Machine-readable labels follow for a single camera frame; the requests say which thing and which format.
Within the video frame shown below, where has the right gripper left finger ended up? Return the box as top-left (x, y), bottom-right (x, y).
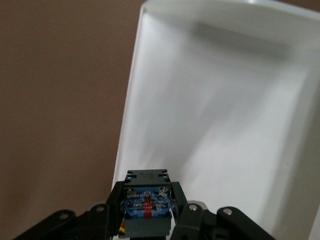
top-left (11, 181), bottom-right (126, 240)

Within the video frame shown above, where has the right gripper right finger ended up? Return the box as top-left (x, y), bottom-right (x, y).
top-left (169, 181), bottom-right (277, 240)

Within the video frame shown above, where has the red push button switch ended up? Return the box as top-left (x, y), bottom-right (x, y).
top-left (120, 169), bottom-right (176, 238)

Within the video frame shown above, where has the white plastic drawer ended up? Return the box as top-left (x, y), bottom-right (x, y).
top-left (113, 0), bottom-right (320, 240)

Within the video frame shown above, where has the brown table cover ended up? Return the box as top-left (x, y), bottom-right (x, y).
top-left (0, 0), bottom-right (146, 240)

